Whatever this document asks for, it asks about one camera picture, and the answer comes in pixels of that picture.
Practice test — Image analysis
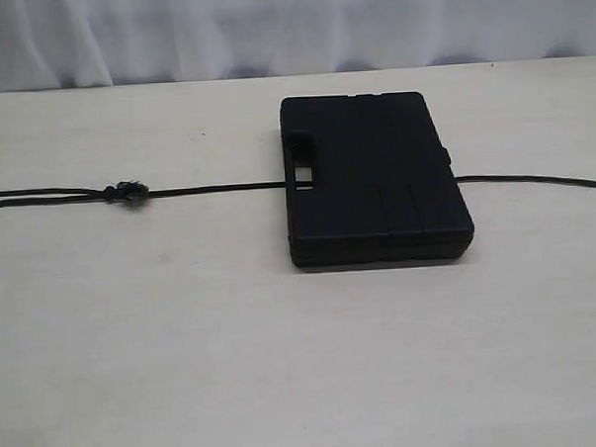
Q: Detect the black cord with loop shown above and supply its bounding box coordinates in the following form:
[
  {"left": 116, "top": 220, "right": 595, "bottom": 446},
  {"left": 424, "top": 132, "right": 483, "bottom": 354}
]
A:
[{"left": 0, "top": 159, "right": 596, "bottom": 219}]

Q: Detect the black plastic carrying case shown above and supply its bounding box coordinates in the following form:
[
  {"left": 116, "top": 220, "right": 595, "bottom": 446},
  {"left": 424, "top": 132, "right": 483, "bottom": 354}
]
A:
[{"left": 280, "top": 92, "right": 474, "bottom": 269}]

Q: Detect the white curtain backdrop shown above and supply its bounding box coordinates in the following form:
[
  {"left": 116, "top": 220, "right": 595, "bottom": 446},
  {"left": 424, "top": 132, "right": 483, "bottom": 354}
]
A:
[{"left": 0, "top": 0, "right": 596, "bottom": 92}]

